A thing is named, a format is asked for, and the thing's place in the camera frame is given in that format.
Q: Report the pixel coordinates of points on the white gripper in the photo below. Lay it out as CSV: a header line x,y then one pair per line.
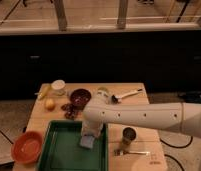
x,y
91,128

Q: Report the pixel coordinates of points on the blue sponge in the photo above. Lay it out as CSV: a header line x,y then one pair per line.
x,y
87,141

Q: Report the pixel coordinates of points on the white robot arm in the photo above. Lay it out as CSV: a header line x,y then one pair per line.
x,y
182,118

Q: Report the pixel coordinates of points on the green plastic tray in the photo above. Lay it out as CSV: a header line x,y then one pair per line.
x,y
61,150

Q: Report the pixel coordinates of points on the dark grape bunch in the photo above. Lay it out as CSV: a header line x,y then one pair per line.
x,y
71,111

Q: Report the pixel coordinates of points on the dark maroon bowl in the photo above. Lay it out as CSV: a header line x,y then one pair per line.
x,y
80,97

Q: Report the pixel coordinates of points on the silver fork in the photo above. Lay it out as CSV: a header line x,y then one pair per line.
x,y
119,152

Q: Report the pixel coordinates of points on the metal can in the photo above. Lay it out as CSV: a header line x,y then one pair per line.
x,y
128,135

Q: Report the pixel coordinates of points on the white cup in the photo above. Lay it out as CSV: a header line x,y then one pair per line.
x,y
58,87

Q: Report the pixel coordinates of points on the yellow banana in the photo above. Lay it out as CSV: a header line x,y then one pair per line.
x,y
43,92

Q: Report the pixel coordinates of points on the orange plastic bowl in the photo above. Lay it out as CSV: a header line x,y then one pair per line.
x,y
27,147

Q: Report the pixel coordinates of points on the wooden post left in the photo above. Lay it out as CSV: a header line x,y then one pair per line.
x,y
60,13

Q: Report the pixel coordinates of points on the wooden post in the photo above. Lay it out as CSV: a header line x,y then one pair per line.
x,y
60,13
122,14

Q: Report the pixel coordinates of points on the wooden post right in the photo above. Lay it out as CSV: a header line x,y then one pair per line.
x,y
122,14

